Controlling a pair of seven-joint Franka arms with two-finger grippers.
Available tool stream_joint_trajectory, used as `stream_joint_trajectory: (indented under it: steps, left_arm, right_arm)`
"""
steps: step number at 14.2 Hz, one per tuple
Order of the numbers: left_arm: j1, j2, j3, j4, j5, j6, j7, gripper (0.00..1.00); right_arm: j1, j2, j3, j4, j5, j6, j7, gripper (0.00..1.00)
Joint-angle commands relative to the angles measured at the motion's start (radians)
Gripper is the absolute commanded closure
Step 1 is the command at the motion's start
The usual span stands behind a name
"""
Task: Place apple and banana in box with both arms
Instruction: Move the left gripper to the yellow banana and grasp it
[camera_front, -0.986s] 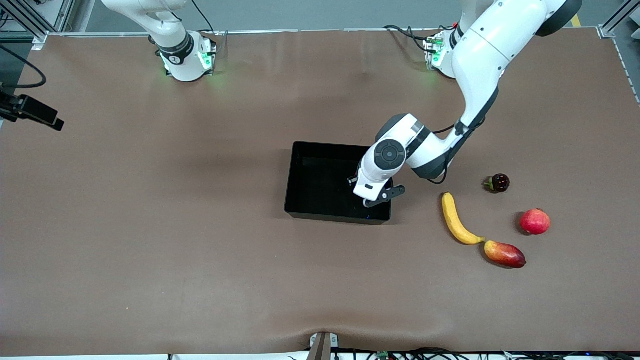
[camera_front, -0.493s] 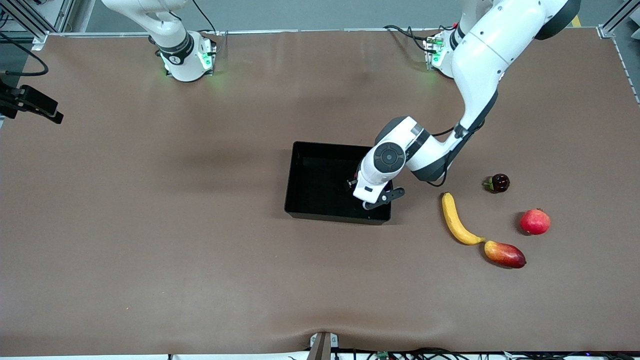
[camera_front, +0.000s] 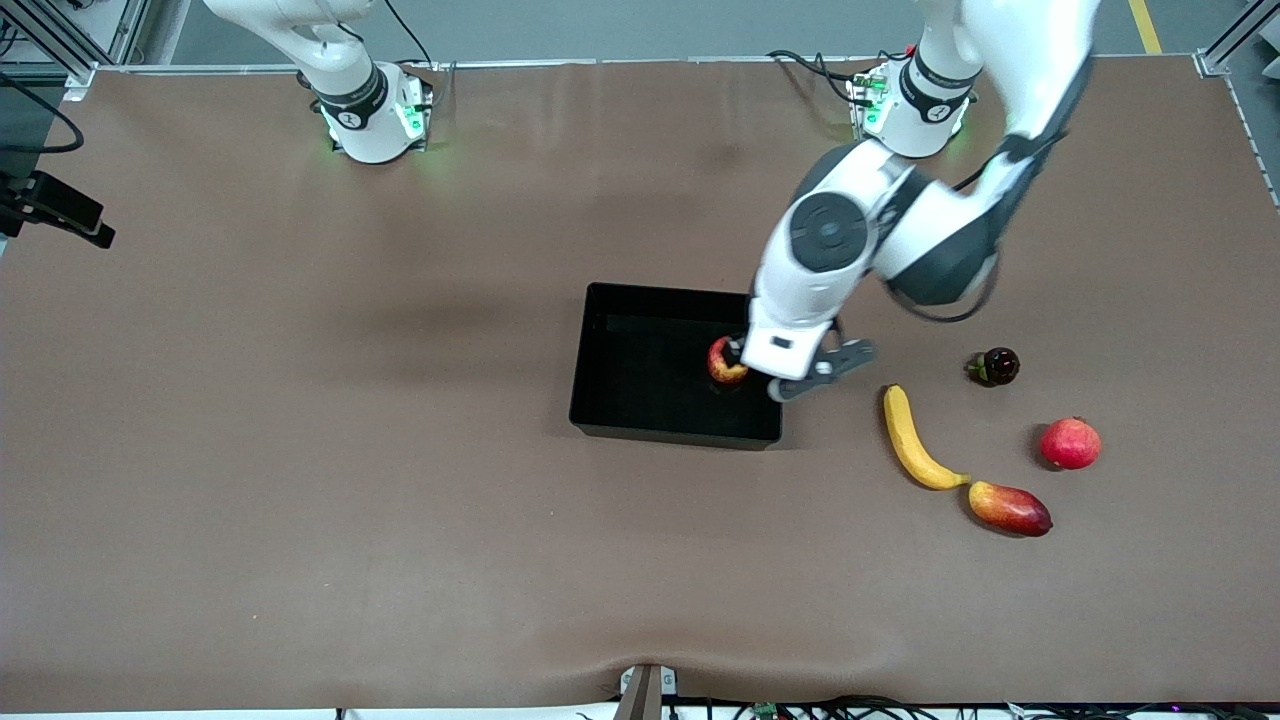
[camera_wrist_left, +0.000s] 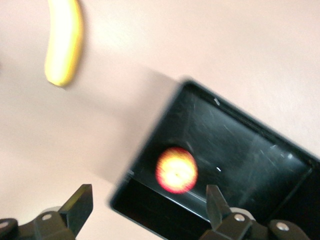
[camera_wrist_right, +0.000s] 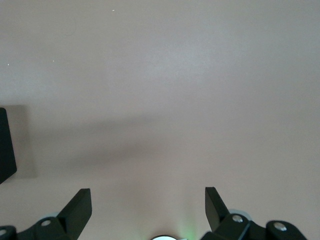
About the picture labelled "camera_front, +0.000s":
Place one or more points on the red yellow apple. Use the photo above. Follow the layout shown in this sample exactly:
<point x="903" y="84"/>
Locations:
<point x="722" y="368"/>

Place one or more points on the black plastic box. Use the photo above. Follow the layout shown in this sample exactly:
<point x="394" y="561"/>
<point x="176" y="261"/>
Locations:
<point x="640" y="370"/>

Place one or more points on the yellow banana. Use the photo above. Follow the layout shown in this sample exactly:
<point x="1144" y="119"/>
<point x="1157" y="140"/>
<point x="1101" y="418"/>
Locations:
<point x="905" y="435"/>

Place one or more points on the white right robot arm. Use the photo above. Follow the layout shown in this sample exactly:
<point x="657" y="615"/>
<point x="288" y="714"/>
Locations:
<point x="365" y="120"/>

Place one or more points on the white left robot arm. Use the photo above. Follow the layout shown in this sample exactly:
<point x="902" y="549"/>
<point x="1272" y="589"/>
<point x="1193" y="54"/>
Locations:
<point x="1020" y="60"/>

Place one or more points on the brown table mat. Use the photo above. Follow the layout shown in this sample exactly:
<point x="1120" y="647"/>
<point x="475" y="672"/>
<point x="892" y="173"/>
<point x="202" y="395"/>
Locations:
<point x="640" y="550"/>

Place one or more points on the dark purple mangosteen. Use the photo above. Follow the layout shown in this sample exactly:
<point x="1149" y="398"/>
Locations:
<point x="1000" y="365"/>

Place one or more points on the red yellow mango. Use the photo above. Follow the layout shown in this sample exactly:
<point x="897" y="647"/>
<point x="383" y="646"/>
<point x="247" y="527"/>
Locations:
<point x="1010" y="508"/>

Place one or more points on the red pomegranate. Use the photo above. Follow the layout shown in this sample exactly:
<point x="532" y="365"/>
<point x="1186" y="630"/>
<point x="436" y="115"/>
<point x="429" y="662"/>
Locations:
<point x="1070" y="445"/>

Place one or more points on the small green circuit board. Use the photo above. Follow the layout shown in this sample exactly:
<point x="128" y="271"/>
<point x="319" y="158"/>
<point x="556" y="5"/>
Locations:
<point x="766" y="711"/>

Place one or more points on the aluminium frame post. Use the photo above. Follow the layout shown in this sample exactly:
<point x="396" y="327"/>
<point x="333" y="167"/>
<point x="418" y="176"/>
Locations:
<point x="1240" y="35"/>
<point x="120" y="30"/>

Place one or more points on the metal table edge bracket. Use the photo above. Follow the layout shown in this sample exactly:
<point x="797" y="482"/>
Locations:
<point x="645" y="695"/>

